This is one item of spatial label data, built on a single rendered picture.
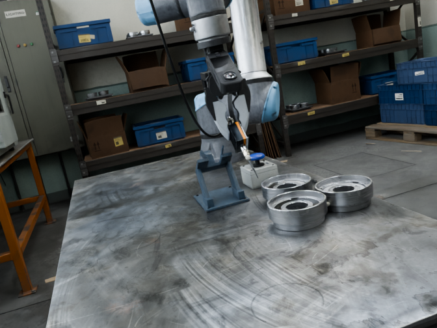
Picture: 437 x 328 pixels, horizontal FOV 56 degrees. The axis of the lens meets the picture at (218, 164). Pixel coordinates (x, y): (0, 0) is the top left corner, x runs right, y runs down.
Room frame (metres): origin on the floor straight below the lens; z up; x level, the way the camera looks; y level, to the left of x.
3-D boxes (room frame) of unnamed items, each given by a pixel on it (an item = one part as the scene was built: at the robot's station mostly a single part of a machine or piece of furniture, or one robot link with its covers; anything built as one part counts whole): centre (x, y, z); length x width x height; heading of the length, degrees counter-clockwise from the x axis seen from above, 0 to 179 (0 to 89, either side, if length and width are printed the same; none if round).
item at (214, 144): (1.32, -0.02, 0.85); 0.15 x 0.15 x 0.10
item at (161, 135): (4.39, 0.56, 0.56); 0.52 x 0.38 x 0.22; 102
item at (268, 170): (0.99, -0.09, 0.82); 0.08 x 0.07 x 0.05; 15
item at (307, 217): (0.71, -0.12, 0.82); 0.10 x 0.10 x 0.04
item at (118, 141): (4.24, 1.08, 0.64); 0.49 x 0.40 x 0.37; 110
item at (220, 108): (0.91, -0.02, 0.98); 0.06 x 0.03 x 0.09; 10
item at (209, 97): (0.88, -0.02, 1.03); 0.05 x 0.02 x 0.09; 100
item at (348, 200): (0.75, -0.22, 0.82); 0.10 x 0.10 x 0.04
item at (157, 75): (4.38, 0.57, 1.19); 0.52 x 0.42 x 0.38; 105
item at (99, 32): (4.26, 1.06, 1.61); 0.52 x 0.38 x 0.22; 108
